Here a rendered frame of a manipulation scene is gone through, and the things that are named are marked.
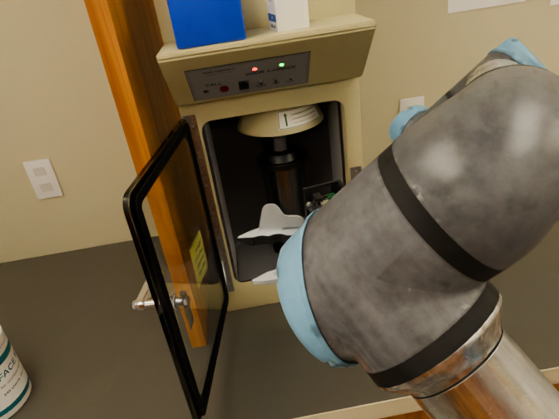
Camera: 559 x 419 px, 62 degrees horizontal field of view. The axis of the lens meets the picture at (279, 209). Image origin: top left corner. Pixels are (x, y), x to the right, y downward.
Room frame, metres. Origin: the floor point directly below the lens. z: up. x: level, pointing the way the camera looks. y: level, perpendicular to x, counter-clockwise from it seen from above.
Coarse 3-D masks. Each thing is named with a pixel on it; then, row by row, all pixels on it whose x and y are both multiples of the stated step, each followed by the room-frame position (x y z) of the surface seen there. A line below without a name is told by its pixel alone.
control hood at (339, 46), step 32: (256, 32) 0.76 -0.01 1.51; (288, 32) 0.71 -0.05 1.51; (320, 32) 0.70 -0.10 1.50; (352, 32) 0.71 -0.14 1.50; (160, 64) 0.70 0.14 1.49; (192, 64) 0.70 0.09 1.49; (224, 64) 0.72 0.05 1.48; (320, 64) 0.75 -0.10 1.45; (352, 64) 0.76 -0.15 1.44; (192, 96) 0.76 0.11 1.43; (224, 96) 0.78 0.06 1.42
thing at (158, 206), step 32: (192, 160) 0.76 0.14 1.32; (128, 192) 0.50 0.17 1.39; (160, 192) 0.59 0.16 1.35; (192, 192) 0.72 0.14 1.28; (128, 224) 0.49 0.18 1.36; (160, 224) 0.55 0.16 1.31; (192, 224) 0.68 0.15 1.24; (160, 256) 0.53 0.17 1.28; (192, 256) 0.64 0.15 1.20; (192, 288) 0.61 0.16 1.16; (160, 320) 0.49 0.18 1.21; (192, 352) 0.54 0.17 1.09; (192, 416) 0.49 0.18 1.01
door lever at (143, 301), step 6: (144, 288) 0.56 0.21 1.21; (144, 294) 0.55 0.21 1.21; (150, 294) 0.55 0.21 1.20; (138, 300) 0.53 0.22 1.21; (144, 300) 0.53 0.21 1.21; (150, 300) 0.53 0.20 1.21; (132, 306) 0.53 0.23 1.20; (138, 306) 0.53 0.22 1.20; (144, 306) 0.53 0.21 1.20; (150, 306) 0.53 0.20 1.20
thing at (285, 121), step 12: (288, 108) 0.84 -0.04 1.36; (300, 108) 0.85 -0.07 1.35; (312, 108) 0.87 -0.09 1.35; (240, 120) 0.89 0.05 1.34; (252, 120) 0.86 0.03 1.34; (264, 120) 0.84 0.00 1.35; (276, 120) 0.84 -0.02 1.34; (288, 120) 0.84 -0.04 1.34; (300, 120) 0.84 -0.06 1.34; (312, 120) 0.85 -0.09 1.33; (252, 132) 0.85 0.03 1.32; (264, 132) 0.84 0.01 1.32; (276, 132) 0.83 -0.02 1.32; (288, 132) 0.83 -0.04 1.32
